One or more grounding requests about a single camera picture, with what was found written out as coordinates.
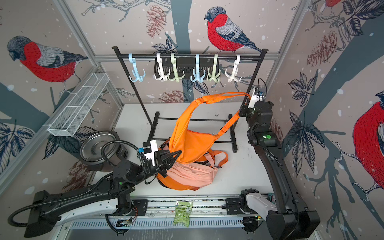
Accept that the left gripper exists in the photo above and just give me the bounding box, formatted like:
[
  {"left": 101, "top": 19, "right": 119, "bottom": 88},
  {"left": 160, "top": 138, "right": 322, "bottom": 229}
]
[{"left": 130, "top": 148, "right": 180, "bottom": 187}]

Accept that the orange sling bag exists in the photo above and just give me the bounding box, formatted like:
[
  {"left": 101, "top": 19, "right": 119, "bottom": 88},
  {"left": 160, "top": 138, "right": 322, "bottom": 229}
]
[{"left": 169, "top": 92, "right": 251, "bottom": 164}]

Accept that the orange crossbody bag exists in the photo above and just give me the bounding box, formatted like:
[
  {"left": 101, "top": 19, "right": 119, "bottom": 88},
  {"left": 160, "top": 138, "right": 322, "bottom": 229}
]
[{"left": 158, "top": 140, "right": 229, "bottom": 169}]

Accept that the pink waist bag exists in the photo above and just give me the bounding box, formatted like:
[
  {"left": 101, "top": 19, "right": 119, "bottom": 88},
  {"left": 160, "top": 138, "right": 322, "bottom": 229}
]
[{"left": 165, "top": 154, "right": 218, "bottom": 188}]

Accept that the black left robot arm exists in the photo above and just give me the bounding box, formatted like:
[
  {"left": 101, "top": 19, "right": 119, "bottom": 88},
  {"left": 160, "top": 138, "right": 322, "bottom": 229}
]
[{"left": 8, "top": 140, "right": 182, "bottom": 238}]

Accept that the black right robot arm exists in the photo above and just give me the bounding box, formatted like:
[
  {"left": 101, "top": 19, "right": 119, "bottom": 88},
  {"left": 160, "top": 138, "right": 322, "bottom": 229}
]
[{"left": 158, "top": 96, "right": 320, "bottom": 240}]

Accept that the white hook right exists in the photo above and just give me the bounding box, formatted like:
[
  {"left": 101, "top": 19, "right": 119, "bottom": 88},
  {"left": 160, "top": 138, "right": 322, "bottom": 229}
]
[{"left": 225, "top": 55, "right": 242, "bottom": 83}]

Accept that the white hook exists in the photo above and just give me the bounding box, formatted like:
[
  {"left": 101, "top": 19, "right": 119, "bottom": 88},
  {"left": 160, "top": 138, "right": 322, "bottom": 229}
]
[
  {"left": 225, "top": 55, "right": 242, "bottom": 83},
  {"left": 154, "top": 53, "right": 170, "bottom": 82}
]

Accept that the light green hook right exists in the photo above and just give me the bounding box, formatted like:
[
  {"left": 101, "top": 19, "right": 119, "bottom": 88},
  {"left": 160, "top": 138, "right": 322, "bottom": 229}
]
[{"left": 207, "top": 54, "right": 221, "bottom": 83}]

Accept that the light green hook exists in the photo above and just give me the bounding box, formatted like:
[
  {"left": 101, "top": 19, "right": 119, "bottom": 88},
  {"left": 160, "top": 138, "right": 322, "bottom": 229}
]
[
  {"left": 207, "top": 54, "right": 221, "bottom": 83},
  {"left": 169, "top": 53, "right": 185, "bottom": 83}
]

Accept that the light blue hook right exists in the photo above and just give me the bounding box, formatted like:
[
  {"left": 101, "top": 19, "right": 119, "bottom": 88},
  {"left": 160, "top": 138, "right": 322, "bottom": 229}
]
[{"left": 190, "top": 54, "right": 206, "bottom": 83}]

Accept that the light blue hook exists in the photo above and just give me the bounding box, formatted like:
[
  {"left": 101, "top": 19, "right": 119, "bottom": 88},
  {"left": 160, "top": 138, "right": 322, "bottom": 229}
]
[
  {"left": 190, "top": 54, "right": 206, "bottom": 83},
  {"left": 129, "top": 54, "right": 146, "bottom": 83}
]

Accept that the light green hook left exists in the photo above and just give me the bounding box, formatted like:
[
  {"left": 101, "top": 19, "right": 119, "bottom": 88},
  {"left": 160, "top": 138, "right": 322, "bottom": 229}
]
[{"left": 169, "top": 53, "right": 185, "bottom": 83}]

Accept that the white hook left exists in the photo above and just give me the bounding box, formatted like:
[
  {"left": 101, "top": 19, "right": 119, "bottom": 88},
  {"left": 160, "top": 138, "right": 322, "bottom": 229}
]
[{"left": 154, "top": 53, "right": 170, "bottom": 82}]

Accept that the light blue hook left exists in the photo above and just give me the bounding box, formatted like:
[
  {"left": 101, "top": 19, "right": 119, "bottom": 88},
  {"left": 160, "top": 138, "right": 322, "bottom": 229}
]
[{"left": 129, "top": 54, "right": 146, "bottom": 83}]

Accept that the green snack packet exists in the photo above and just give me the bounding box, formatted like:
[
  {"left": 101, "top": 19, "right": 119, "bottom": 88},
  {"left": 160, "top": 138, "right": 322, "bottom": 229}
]
[{"left": 174, "top": 201, "right": 193, "bottom": 228}]

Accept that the black metal garment rack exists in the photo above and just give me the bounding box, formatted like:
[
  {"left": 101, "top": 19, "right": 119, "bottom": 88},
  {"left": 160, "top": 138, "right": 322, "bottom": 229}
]
[{"left": 111, "top": 45, "right": 269, "bottom": 154}]

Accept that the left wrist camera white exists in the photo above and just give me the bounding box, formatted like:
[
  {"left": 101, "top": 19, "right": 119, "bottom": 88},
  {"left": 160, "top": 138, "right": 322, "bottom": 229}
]
[{"left": 143, "top": 140, "right": 158, "bottom": 166}]

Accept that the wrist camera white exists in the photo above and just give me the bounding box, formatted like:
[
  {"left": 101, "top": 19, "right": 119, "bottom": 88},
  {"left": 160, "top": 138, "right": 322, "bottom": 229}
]
[
  {"left": 248, "top": 87, "right": 265, "bottom": 109},
  {"left": 143, "top": 140, "right": 158, "bottom": 166}
]

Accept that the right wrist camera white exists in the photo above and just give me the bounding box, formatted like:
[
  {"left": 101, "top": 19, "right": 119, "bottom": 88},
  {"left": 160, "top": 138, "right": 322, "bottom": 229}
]
[{"left": 248, "top": 87, "right": 265, "bottom": 109}]

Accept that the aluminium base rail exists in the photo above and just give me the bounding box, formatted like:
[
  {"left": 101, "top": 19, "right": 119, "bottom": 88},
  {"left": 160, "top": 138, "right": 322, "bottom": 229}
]
[{"left": 61, "top": 195, "right": 264, "bottom": 233}]

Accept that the white wire mesh basket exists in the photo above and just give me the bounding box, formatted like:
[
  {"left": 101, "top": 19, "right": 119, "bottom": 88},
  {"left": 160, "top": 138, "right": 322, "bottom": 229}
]
[{"left": 48, "top": 73, "right": 110, "bottom": 137}]

